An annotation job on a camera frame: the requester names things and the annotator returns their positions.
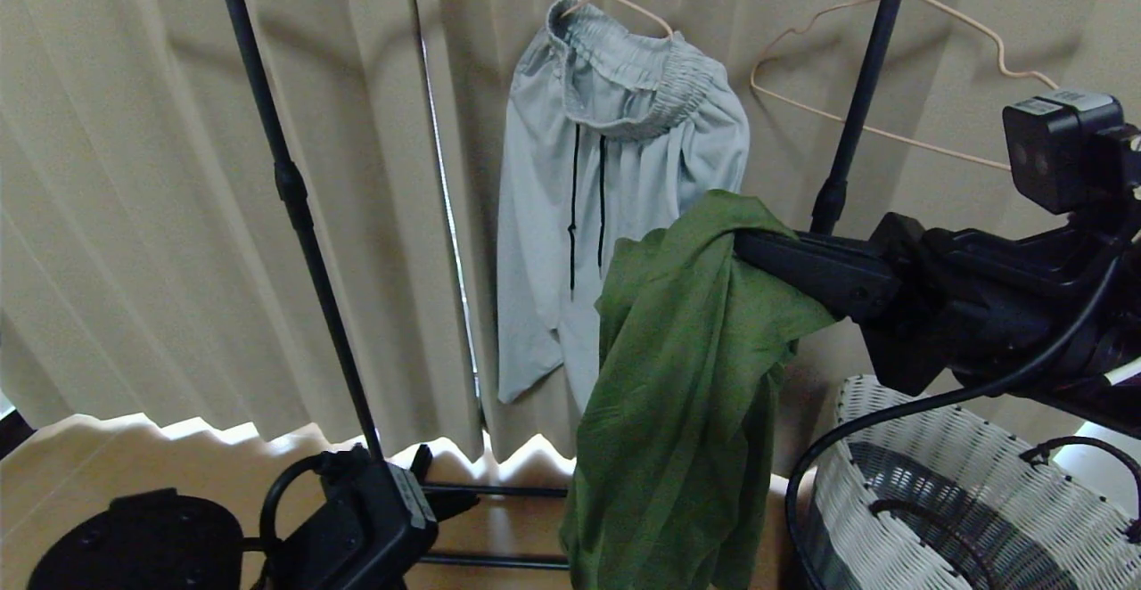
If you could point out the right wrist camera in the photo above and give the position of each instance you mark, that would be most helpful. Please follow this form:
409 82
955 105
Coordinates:
1061 153

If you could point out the white laundry basket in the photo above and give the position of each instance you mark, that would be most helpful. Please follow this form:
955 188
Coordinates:
980 474

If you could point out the beige curtain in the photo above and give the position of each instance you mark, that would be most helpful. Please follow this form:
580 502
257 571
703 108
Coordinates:
134 171

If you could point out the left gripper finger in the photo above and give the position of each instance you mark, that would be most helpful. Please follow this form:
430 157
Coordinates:
455 505

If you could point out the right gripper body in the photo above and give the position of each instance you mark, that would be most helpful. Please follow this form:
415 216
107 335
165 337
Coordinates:
980 296

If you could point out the black clothes rack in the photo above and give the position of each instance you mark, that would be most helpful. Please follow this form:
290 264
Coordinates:
290 189

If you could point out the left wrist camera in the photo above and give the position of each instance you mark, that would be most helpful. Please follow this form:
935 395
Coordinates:
365 528

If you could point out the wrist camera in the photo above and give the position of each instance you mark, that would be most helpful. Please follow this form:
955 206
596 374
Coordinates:
1061 153
365 528

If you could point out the green garment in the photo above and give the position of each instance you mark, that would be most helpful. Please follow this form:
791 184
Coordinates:
686 376

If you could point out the pale grey shorts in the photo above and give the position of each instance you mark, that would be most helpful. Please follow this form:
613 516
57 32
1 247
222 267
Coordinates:
544 216

